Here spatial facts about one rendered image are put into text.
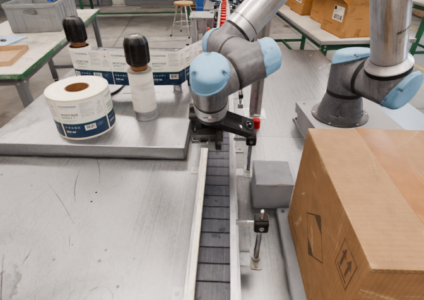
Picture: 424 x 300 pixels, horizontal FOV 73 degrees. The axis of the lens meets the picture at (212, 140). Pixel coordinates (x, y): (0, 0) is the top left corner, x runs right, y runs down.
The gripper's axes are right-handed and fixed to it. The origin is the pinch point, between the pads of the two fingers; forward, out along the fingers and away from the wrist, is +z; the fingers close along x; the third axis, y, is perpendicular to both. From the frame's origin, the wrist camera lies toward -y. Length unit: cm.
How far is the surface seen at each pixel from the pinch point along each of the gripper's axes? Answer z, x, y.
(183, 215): 0.5, 20.5, 9.1
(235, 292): -24.1, 36.6, -3.4
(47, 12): 85, -151, 142
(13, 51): 72, -99, 144
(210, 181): 0.1, 11.0, 2.2
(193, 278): -17.7, 35.0, 3.9
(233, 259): -21.2, 31.6, -3.3
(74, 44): 12, -49, 61
